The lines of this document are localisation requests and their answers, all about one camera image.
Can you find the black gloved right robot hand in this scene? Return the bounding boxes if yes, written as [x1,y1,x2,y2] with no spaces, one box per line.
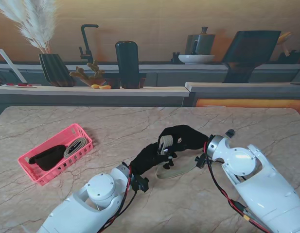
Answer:
[158,124,210,154]

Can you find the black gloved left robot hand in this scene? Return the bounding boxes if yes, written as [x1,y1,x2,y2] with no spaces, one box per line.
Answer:
[129,142,178,176]

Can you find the pale beige webbing belt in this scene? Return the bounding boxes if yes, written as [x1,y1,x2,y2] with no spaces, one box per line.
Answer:
[155,129,236,180]

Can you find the beige braided belt black leather ends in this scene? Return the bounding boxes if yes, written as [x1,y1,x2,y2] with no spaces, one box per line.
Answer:
[63,137,90,158]

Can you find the dark brown webbing belt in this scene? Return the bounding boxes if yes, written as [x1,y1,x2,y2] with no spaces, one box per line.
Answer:
[28,145,67,171]

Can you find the pink plastic storage basket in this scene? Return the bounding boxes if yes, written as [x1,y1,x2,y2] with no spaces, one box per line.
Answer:
[18,123,94,187]

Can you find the grey counter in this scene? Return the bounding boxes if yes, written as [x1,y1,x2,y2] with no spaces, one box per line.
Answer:
[185,82,300,108]

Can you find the white speckled bowl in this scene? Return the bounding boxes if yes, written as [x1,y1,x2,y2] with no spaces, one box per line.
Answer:
[178,54,216,65]

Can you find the cactus plant in bowl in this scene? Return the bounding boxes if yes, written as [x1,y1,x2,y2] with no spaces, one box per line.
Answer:
[69,60,106,87]

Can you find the grey pot with lid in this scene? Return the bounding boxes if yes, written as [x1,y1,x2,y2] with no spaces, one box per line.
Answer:
[185,26,216,55]

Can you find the tall dark canister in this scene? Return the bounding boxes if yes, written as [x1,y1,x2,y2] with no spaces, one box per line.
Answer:
[115,40,141,89]

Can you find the dark ribbed vase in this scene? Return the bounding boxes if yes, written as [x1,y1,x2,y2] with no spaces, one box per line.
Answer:
[38,53,76,87]

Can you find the dark utensil holder with utensils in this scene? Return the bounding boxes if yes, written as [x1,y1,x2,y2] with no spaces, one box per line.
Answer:
[277,31,300,64]

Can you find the black kitchen faucet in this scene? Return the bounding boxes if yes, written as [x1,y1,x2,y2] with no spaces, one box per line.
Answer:
[78,24,99,64]

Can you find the plate with red slices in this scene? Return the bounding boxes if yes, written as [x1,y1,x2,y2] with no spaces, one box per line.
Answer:
[0,83,38,88]

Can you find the white leaning board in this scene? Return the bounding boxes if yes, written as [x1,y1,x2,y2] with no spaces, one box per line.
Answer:
[0,48,27,84]

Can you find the white pampas grass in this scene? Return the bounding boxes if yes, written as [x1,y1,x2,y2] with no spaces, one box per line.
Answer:
[0,0,57,54]

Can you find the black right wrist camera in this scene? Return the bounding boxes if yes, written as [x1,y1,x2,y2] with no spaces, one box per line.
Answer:
[194,155,207,169]

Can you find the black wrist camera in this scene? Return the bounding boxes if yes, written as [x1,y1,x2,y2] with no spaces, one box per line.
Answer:
[194,155,207,169]
[131,176,150,193]

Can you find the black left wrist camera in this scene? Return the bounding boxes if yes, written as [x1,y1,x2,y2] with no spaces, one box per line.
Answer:
[131,176,150,193]

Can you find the red black left arm cables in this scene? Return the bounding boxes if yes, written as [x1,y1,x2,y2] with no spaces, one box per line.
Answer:
[97,165,138,233]

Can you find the red black arm cables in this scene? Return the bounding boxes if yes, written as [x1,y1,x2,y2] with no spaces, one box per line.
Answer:
[203,142,272,233]
[97,165,138,233]

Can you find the red black right arm cables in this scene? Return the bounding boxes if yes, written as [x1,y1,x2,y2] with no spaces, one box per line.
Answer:
[203,142,272,233]

